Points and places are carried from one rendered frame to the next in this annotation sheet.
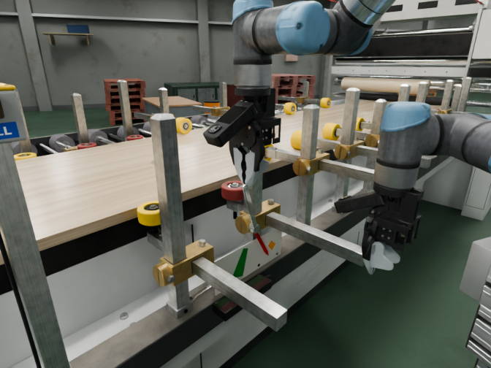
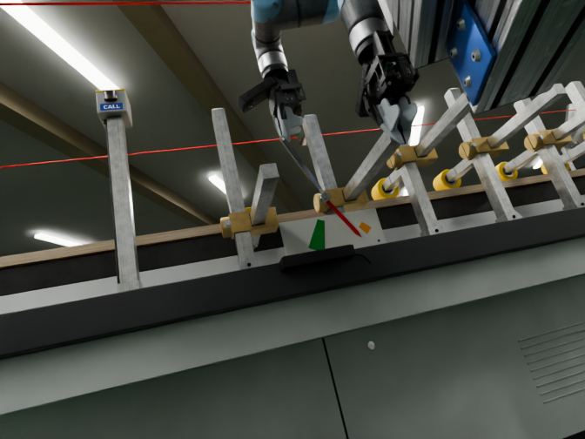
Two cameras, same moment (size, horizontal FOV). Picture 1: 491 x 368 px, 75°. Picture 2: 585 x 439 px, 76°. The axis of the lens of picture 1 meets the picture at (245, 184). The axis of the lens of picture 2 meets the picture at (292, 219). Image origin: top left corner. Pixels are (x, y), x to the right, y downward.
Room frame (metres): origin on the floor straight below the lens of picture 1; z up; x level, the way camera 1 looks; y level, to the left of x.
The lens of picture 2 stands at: (-0.08, -0.40, 0.51)
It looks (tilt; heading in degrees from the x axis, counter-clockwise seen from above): 19 degrees up; 31
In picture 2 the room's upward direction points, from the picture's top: 14 degrees counter-clockwise
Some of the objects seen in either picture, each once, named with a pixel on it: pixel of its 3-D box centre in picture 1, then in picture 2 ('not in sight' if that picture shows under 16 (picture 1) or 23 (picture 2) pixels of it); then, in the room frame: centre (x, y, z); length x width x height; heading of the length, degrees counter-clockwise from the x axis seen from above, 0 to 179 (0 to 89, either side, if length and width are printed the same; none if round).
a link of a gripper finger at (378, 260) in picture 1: (379, 261); (393, 118); (0.56, -0.28, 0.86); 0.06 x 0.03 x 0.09; 46
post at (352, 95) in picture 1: (345, 155); (479, 154); (1.14, -0.37, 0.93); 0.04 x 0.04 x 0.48; 46
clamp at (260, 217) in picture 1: (257, 217); (339, 200); (0.80, -0.03, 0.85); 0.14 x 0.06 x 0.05; 136
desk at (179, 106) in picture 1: (171, 121); not in sight; (5.31, 1.22, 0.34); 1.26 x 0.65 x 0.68; 27
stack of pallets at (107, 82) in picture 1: (125, 100); not in sight; (7.53, 2.76, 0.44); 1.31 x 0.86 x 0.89; 22
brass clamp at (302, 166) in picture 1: (311, 163); (411, 157); (0.98, -0.21, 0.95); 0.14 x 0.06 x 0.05; 136
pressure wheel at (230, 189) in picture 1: (234, 201); not in sight; (0.89, 0.03, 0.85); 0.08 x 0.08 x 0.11
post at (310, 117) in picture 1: (306, 181); (410, 174); (0.96, -0.19, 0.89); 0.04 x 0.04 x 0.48; 46
